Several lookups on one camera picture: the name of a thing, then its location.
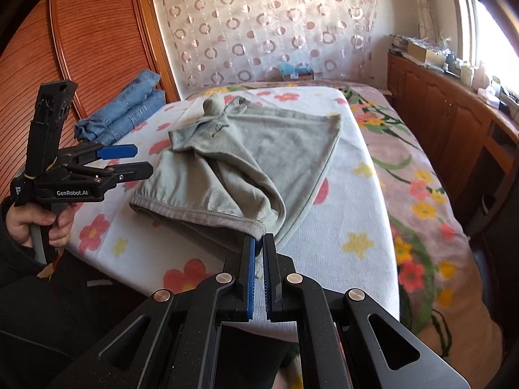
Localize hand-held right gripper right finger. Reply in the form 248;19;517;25
261;233;471;389

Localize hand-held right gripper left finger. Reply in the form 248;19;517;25
51;233;257;389

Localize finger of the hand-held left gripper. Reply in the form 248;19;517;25
61;143;139;165
68;161;154;189

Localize grey-green pants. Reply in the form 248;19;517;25
130;92;344;241

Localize person's left forearm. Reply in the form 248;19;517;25
0;198;47;282

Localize person's left hand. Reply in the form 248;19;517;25
5;202;76;249

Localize folded blue jeans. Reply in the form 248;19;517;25
74;70;167;147

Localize white floral bed sheet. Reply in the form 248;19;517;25
67;85;400;321

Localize person's black clothed body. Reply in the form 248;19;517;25
0;247;179;389

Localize pink floral blanket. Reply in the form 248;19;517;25
195;80;503;373

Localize sheer curtain with circles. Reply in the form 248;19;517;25
152;0;380;98

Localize wooden cabinet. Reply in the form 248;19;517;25
387;51;519;252

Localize clutter of boxes and bottles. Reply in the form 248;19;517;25
389;34;519;118

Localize patterned window curtain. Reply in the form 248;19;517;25
405;0;444;45

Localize window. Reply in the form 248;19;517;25
458;0;519;86

